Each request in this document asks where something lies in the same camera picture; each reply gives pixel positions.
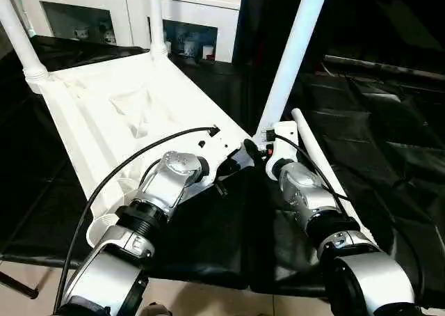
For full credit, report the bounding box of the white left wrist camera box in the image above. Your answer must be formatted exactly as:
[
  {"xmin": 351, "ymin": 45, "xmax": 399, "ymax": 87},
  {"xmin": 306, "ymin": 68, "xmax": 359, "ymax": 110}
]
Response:
[{"xmin": 193, "ymin": 126, "xmax": 242, "ymax": 193}]

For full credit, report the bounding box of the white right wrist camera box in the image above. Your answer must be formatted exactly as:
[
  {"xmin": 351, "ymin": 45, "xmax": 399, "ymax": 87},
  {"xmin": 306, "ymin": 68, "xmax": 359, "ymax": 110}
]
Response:
[{"xmin": 262, "ymin": 120, "xmax": 301, "ymax": 182}]

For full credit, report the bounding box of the dark metal rod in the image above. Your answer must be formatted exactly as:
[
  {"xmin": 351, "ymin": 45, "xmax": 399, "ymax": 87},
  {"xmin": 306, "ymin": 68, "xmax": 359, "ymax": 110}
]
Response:
[{"xmin": 325, "ymin": 56, "xmax": 445, "ymax": 79}]

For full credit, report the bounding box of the white plastic table top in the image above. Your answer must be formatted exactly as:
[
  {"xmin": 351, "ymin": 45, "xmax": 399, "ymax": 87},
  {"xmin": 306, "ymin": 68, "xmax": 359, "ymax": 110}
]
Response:
[{"xmin": 26, "ymin": 50, "xmax": 263, "ymax": 246}]

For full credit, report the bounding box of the white plastic table leg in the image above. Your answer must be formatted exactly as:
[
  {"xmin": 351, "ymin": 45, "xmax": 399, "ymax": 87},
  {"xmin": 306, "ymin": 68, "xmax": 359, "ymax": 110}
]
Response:
[
  {"xmin": 0, "ymin": 0, "xmax": 51, "ymax": 95},
  {"xmin": 290, "ymin": 107, "xmax": 378, "ymax": 248},
  {"xmin": 253, "ymin": 0, "xmax": 332, "ymax": 145},
  {"xmin": 147, "ymin": 0, "xmax": 170, "ymax": 61}
]

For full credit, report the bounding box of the white glass-door cabinet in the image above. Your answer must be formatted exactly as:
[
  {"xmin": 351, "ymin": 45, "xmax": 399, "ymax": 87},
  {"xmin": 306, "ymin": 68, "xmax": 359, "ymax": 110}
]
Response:
[{"xmin": 14, "ymin": 0, "xmax": 244, "ymax": 64}]

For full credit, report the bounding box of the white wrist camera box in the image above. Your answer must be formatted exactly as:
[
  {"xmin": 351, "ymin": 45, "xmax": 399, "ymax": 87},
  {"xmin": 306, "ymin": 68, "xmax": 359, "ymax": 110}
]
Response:
[
  {"xmin": 262, "ymin": 120, "xmax": 301, "ymax": 182},
  {"xmin": 193, "ymin": 126, "xmax": 242, "ymax": 193}
]

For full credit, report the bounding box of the grey metal frame leg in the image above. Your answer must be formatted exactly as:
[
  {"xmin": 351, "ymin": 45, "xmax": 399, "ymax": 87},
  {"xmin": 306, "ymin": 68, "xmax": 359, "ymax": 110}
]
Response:
[{"xmin": 0, "ymin": 269, "xmax": 40, "ymax": 301}]

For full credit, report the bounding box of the black work mat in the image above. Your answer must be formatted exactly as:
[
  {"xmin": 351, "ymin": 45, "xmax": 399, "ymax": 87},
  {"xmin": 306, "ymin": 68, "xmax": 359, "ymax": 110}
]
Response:
[{"xmin": 0, "ymin": 34, "xmax": 445, "ymax": 306}]

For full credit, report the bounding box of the dark robot foot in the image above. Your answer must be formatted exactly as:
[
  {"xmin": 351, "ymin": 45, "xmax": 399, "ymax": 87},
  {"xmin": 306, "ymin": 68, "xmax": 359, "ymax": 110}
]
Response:
[{"xmin": 139, "ymin": 304, "xmax": 175, "ymax": 316}]

